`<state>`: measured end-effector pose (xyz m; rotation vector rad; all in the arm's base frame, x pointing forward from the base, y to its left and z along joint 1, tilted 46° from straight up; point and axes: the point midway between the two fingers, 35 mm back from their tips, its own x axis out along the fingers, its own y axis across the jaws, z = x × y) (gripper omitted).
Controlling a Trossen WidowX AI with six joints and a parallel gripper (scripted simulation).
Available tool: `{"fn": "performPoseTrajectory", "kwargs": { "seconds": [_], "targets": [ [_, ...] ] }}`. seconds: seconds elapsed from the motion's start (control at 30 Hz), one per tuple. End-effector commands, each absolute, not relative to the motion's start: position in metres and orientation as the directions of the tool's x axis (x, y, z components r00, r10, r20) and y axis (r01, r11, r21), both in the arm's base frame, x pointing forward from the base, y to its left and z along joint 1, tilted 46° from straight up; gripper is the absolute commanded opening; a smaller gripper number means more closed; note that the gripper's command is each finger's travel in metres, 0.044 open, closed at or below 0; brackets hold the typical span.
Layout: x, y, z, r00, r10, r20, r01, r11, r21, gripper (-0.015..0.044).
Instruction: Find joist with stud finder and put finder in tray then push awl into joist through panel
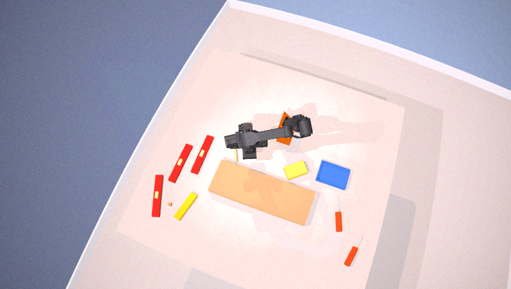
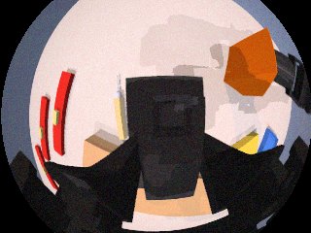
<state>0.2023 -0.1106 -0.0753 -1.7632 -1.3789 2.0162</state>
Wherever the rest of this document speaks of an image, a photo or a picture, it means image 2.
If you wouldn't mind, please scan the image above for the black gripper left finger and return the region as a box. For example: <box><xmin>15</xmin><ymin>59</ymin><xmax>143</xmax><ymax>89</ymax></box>
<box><xmin>44</xmin><ymin>131</ymin><xmax>141</xmax><ymax>222</ymax></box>

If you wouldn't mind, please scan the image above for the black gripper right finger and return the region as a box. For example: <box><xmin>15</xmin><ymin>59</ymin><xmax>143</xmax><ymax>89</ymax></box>
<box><xmin>199</xmin><ymin>132</ymin><xmax>284</xmax><ymax>214</ymax></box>

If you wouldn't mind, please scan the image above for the blue tray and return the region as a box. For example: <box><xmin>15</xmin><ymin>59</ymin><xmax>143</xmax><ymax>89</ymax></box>
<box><xmin>257</xmin><ymin>128</ymin><xmax>279</xmax><ymax>154</ymax></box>

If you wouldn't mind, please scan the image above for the red flat bar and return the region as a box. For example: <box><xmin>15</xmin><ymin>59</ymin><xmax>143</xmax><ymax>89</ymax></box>
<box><xmin>39</xmin><ymin>96</ymin><xmax>51</xmax><ymax>162</ymax></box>
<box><xmin>35</xmin><ymin>145</ymin><xmax>58</xmax><ymax>190</ymax></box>
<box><xmin>52</xmin><ymin>71</ymin><xmax>75</xmax><ymax>155</ymax></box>

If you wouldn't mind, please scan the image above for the yellow rectangular block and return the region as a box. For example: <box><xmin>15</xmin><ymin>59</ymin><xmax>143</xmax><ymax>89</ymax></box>
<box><xmin>230</xmin><ymin>132</ymin><xmax>259</xmax><ymax>154</ymax></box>

